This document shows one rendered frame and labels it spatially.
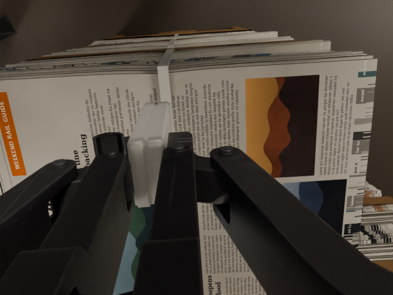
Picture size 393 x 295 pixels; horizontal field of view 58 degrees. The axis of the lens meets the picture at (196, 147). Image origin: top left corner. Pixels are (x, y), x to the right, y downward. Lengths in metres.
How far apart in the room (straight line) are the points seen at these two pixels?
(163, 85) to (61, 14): 0.90
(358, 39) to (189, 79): 0.99
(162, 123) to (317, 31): 1.06
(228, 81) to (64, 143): 0.15
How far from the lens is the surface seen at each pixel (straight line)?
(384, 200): 0.96
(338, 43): 1.23
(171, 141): 0.16
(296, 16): 1.18
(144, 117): 0.18
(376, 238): 0.82
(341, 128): 0.34
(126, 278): 0.40
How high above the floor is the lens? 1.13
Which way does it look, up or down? 70 degrees down
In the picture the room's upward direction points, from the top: 174 degrees clockwise
